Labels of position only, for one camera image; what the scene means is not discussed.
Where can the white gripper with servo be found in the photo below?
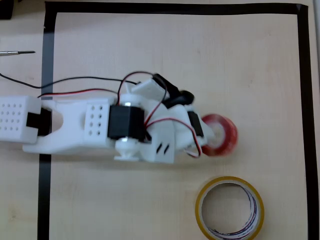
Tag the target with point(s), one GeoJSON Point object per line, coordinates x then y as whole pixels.
{"type": "Point", "coordinates": [195, 124]}

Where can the small red tape roll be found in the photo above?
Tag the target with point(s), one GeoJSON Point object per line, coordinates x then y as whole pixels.
{"type": "Point", "coordinates": [231, 135]}

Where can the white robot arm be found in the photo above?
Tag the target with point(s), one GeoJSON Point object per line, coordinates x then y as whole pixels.
{"type": "Point", "coordinates": [72, 131]}

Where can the big yellow tape roll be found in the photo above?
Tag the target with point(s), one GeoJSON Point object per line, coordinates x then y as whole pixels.
{"type": "Point", "coordinates": [253, 212]}

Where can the black webcam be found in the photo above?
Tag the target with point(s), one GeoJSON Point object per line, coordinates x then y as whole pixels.
{"type": "Point", "coordinates": [181, 98]}

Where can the silver precision screwdriver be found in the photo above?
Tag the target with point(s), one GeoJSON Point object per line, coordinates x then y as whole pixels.
{"type": "Point", "coordinates": [7, 53]}

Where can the black plastic object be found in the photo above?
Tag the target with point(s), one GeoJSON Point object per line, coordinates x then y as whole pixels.
{"type": "Point", "coordinates": [5, 10]}

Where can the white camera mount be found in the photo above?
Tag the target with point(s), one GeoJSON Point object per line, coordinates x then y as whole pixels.
{"type": "Point", "coordinates": [147, 88]}

